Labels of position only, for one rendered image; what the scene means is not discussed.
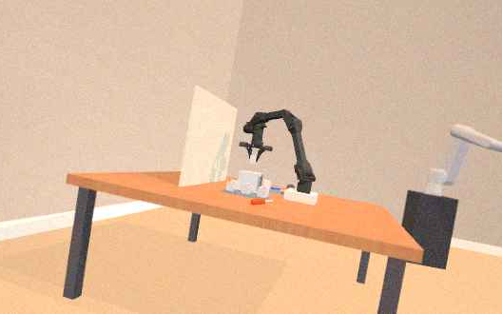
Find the orange-handled screwdriver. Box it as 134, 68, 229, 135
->
250, 199, 273, 205

